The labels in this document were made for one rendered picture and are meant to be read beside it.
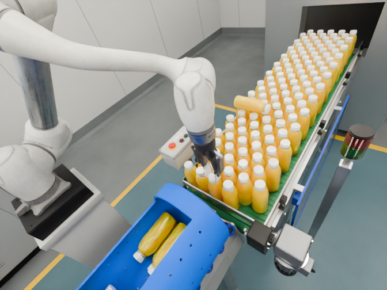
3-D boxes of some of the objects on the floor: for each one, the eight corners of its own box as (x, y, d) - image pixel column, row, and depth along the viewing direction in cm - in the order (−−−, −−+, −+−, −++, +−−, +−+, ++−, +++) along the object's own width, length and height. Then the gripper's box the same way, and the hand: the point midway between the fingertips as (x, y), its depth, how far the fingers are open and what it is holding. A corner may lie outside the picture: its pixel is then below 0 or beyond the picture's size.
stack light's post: (296, 258, 148) (337, 166, 71) (298, 252, 150) (340, 157, 73) (302, 261, 146) (351, 170, 69) (304, 256, 148) (353, 161, 71)
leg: (227, 290, 144) (215, 266, 100) (232, 282, 147) (221, 256, 103) (235, 296, 141) (224, 274, 97) (239, 287, 143) (231, 263, 100)
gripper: (177, 136, 69) (192, 175, 86) (217, 152, 60) (226, 194, 77) (190, 122, 73) (203, 163, 89) (231, 136, 63) (236, 179, 80)
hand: (212, 172), depth 81 cm, fingers closed on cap, 4 cm apart
